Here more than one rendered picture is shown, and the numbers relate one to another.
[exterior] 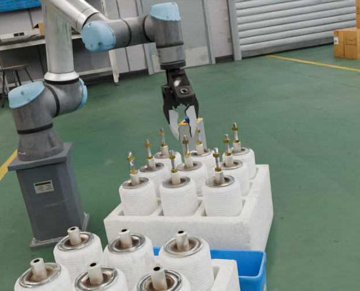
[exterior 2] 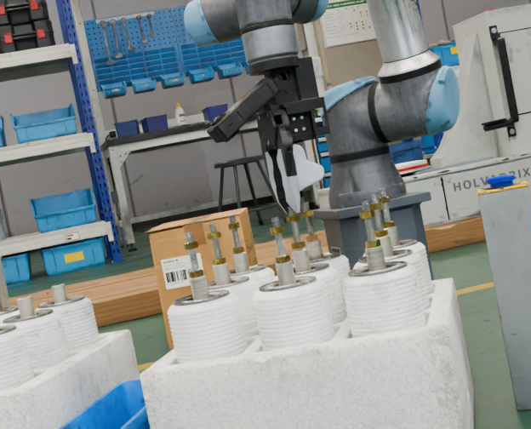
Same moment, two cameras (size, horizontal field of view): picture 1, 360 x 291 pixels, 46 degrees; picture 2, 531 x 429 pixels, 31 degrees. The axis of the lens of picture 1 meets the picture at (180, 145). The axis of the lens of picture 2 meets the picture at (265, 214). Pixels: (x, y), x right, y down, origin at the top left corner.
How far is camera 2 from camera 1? 1.66 m
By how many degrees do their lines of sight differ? 81
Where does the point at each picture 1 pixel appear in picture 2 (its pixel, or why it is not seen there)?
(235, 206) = (179, 350)
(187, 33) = not seen: outside the picture
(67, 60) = (389, 39)
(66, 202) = not seen: hidden behind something
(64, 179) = (353, 253)
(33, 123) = (331, 147)
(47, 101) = (353, 112)
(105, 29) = (191, 12)
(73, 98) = (406, 109)
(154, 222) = not seen: hidden behind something
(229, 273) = not seen: outside the picture
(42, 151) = (334, 196)
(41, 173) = (333, 232)
